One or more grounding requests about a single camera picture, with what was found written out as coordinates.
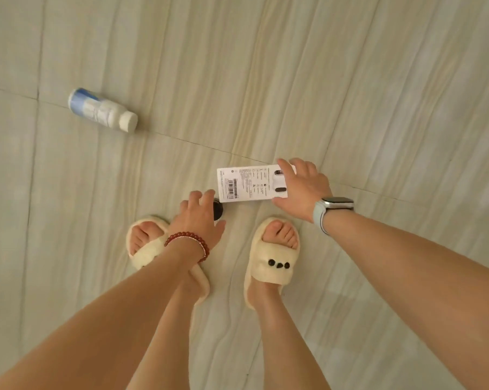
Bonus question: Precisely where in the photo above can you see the person's right forearm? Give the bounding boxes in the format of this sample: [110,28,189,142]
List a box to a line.
[324,209,489,390]

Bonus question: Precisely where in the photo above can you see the white bottle with blue label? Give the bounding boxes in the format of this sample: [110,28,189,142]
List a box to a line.
[68,88,139,134]

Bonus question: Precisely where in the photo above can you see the person's left hand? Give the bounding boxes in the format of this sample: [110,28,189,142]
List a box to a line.
[167,190,227,250]

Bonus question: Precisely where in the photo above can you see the person's right hand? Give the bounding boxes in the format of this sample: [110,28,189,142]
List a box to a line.
[272,158,334,224]

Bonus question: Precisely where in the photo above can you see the person's leg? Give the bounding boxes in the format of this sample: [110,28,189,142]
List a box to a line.
[127,221,202,390]
[246,220,331,390]

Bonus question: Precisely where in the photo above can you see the white printed cardboard box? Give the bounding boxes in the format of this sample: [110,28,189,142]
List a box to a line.
[217,164,297,203]

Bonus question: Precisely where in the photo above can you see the smartwatch with pale blue strap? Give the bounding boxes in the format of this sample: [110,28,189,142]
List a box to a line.
[313,197,355,236]

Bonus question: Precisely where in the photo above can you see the cream fluffy slipper black dots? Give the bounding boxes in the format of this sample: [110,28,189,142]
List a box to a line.
[243,217,301,310]

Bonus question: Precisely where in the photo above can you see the red bead bracelet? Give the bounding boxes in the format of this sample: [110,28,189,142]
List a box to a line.
[164,232,210,263]

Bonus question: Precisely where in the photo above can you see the person's left leg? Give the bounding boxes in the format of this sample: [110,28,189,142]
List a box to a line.
[127,221,202,390]

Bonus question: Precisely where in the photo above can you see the person's left forearm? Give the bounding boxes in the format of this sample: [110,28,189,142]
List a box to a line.
[0,239,206,390]

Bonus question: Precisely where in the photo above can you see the person's right leg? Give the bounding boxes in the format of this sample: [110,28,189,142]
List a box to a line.
[246,220,331,390]

